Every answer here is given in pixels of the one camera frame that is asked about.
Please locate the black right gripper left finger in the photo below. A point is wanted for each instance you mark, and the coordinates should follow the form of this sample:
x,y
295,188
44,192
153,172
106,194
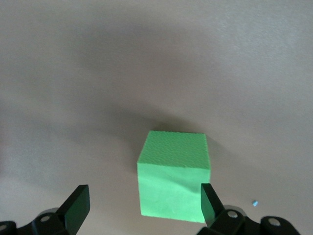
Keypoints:
x,y
71,210

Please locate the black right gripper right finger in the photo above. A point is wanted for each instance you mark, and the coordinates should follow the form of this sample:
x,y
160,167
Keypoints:
x,y
220,220

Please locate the green foam cube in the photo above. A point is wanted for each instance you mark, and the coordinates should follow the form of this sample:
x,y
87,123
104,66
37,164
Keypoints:
x,y
171,176

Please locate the tiny pale foam crumb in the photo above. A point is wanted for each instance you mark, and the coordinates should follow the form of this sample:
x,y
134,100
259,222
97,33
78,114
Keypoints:
x,y
255,203

